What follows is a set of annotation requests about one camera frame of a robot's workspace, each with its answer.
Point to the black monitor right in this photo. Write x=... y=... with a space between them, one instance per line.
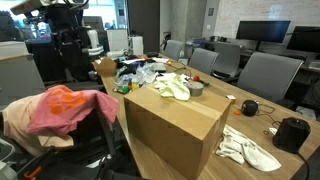
x=305 y=38

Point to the pink shirt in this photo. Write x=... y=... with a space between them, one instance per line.
x=60 y=109

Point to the white cloth on table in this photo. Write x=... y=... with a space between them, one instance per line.
x=240 y=149

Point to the black monitor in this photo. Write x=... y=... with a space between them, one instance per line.
x=305 y=38
x=267 y=31

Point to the black round speaker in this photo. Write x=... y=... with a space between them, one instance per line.
x=291 y=134

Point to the light green towel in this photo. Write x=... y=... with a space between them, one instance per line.
x=172 y=87

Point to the grey chair middle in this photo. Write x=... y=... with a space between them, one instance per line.
x=203 y=60

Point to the small open cardboard box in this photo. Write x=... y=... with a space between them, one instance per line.
x=105 y=67

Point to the grey far chair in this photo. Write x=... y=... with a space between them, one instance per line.
x=173 y=49

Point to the crumpled clear plastic bags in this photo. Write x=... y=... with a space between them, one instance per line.
x=143 y=73

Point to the orange black clamp left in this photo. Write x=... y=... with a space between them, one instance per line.
x=36 y=165

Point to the large cardboard box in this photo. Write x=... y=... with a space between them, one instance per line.
x=183 y=133

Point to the black monitor left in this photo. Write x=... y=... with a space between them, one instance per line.
x=267 y=31

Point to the orange ball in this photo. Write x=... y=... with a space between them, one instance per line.
x=196 y=78

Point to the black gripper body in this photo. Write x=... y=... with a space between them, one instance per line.
x=68 y=33

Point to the grey duct tape roll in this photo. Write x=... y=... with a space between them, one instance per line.
x=195 y=88

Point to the grey chair near right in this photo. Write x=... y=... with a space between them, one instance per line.
x=269 y=76

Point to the small black speaker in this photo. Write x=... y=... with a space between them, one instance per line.
x=249 y=108

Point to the grey mesh office chair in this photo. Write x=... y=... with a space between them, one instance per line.
x=88 y=134

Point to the peach shirt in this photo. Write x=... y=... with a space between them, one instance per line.
x=17 y=116

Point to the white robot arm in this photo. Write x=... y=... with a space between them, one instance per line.
x=36 y=11

